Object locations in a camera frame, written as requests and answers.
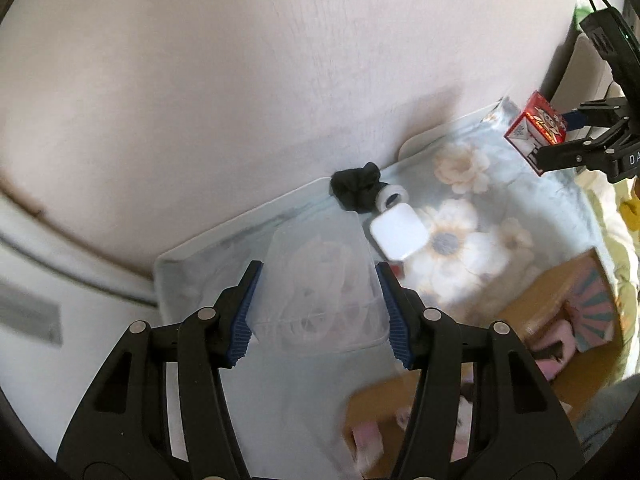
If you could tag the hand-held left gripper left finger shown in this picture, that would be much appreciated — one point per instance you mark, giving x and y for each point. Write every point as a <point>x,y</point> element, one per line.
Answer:
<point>245,315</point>

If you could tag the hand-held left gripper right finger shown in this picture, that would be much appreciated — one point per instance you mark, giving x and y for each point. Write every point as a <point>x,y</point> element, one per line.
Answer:
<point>395,320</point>

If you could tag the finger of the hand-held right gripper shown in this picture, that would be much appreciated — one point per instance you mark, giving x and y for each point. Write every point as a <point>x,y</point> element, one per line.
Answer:
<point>575,119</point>
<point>565,154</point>

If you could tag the red printed box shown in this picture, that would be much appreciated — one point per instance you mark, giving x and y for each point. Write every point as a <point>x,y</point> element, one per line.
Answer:
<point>540,122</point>

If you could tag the clear plastic bag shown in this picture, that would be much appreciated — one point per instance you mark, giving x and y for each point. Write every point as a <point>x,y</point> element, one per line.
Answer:
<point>320,285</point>

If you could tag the black and white plush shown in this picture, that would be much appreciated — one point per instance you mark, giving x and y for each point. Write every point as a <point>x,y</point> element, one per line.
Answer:
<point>465,420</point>

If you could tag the cardboard box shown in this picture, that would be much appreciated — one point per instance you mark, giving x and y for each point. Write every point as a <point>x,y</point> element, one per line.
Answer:
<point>540,295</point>

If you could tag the pink fluffy case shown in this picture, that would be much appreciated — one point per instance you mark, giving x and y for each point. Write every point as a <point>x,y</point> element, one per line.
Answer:
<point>557,342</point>

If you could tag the white desktop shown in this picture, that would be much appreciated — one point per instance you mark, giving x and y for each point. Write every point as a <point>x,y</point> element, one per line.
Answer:
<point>420,142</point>

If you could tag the grey chair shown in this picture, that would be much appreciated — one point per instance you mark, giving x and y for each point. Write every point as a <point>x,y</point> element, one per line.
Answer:
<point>585,75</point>

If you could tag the small red object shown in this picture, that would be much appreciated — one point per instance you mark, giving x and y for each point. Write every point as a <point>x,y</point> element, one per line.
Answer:
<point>397,269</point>

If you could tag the white square case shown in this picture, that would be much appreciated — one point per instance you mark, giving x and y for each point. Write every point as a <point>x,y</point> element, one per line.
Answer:
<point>397,232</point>

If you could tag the light blue floral tablecloth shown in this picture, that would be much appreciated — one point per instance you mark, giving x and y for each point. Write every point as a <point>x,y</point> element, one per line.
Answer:
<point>475,200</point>

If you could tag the yellow-green cloth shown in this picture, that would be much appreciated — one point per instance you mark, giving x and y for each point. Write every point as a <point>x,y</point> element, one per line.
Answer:
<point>620,270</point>

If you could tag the white tape roll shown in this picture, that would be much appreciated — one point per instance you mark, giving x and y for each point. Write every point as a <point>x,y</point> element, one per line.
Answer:
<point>400,191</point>

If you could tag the black scrunchie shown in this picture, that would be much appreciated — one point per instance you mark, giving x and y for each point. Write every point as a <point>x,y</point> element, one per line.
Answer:
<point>352,187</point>

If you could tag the white cabinet door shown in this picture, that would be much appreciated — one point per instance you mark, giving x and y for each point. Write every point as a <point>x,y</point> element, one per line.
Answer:
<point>50,385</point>

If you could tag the grey cloth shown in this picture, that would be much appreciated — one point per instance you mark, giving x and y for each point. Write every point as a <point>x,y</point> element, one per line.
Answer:
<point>605,410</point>

